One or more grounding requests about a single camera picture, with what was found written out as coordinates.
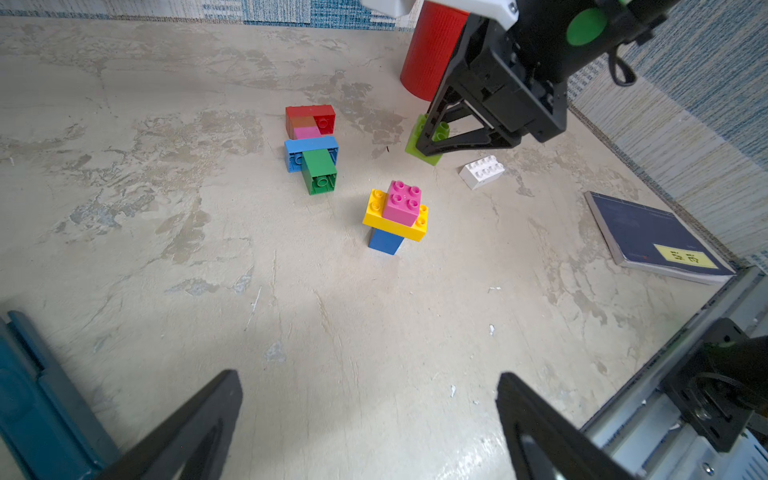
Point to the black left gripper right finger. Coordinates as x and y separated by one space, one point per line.
542 444

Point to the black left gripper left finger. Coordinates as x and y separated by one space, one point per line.
193 442

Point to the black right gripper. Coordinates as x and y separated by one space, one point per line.
487 81

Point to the pink lego brick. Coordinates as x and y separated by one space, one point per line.
403 203

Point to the yellow lego brick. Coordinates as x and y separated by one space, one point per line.
373 218

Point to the red lego brick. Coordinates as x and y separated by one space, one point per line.
324 115

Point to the dark blue lego brick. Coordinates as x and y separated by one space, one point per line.
384 242

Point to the magenta lego brick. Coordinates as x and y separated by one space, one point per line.
300 133

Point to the orange lego brick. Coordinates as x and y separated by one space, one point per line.
302 121

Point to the light blue lego brick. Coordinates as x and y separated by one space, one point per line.
296 148

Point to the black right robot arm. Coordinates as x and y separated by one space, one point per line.
558 38

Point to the white lego brick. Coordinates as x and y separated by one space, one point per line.
481 172

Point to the red pen cup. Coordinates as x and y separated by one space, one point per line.
434 39

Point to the teal blue marker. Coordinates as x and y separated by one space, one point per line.
46 424

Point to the dark blue notebook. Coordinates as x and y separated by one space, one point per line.
654 240

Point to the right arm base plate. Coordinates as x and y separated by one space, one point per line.
720 383

